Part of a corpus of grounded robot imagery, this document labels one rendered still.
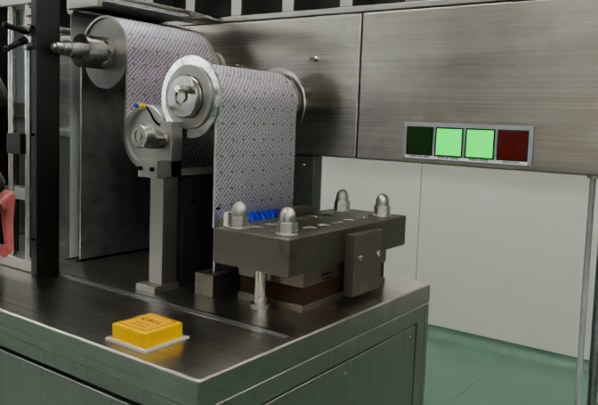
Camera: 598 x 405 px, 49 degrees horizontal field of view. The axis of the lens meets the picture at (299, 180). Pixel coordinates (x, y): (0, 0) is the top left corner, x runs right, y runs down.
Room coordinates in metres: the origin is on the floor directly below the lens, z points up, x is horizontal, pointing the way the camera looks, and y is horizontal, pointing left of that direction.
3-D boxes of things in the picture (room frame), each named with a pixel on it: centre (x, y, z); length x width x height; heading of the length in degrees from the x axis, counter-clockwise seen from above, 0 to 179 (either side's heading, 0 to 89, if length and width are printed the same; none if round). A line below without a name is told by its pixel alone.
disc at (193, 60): (1.18, 0.20, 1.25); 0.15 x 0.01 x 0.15; 54
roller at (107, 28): (1.43, 0.33, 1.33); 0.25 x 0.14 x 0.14; 144
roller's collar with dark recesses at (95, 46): (1.31, 0.42, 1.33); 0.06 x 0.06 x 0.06; 54
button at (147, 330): (0.90, 0.21, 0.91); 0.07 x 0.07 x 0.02; 54
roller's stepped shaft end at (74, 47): (1.26, 0.45, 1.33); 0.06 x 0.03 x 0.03; 144
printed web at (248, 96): (1.36, 0.24, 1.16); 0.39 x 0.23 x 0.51; 54
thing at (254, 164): (1.24, 0.08, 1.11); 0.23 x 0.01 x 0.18; 144
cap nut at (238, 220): (1.10, 0.10, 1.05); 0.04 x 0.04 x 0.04
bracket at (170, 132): (1.17, 0.25, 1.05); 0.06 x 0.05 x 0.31; 144
